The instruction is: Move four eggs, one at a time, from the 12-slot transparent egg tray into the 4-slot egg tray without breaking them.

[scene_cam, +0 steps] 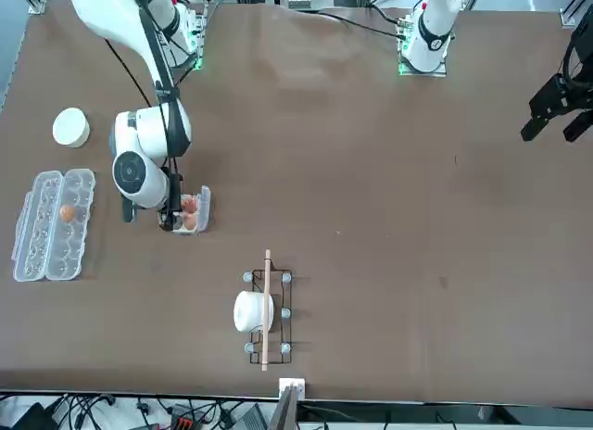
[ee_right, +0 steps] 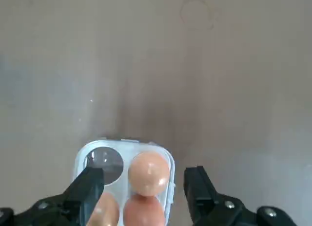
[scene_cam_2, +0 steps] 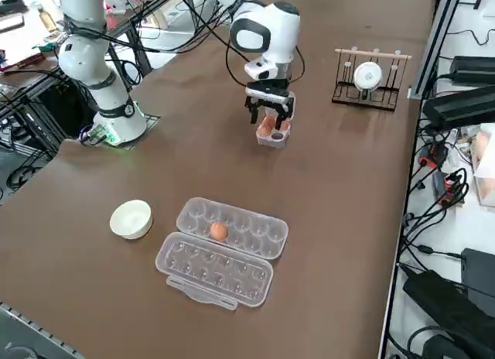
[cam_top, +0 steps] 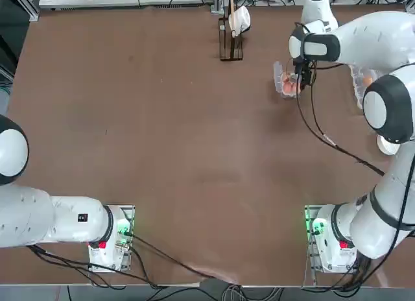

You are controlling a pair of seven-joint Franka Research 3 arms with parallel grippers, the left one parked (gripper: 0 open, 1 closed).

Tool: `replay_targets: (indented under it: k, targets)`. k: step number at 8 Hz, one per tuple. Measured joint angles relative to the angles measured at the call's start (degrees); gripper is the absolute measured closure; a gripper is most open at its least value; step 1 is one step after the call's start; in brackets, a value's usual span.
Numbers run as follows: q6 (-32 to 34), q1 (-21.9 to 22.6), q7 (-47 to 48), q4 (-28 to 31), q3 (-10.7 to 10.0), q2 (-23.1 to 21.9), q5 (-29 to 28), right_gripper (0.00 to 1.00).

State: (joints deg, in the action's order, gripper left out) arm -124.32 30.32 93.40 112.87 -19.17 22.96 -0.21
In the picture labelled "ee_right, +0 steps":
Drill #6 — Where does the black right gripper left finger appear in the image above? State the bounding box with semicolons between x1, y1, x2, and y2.
0;165;106;226

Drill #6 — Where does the pinkish brown egg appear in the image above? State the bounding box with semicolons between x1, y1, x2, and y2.
123;195;165;226

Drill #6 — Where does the clear four-slot egg tray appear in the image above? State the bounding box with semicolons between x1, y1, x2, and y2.
72;137;176;226

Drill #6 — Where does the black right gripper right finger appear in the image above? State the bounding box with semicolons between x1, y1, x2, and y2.
183;165;299;226

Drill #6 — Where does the light brown egg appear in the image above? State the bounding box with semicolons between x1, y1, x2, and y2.
86;193;120;226
127;151;171;197

